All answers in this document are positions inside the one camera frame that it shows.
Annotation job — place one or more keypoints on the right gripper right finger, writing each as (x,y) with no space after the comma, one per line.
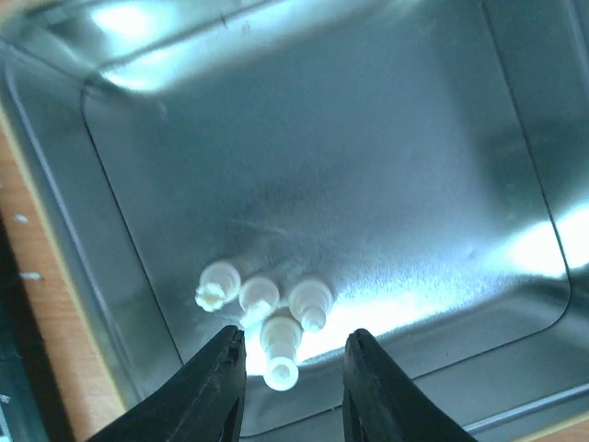
(381,403)

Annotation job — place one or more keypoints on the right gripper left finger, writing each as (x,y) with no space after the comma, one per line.
(203,401)

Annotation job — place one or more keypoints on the white bishop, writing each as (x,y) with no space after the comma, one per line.
(280,338)
(310,302)

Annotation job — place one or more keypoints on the gold metal tin box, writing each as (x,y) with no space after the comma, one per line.
(427,160)

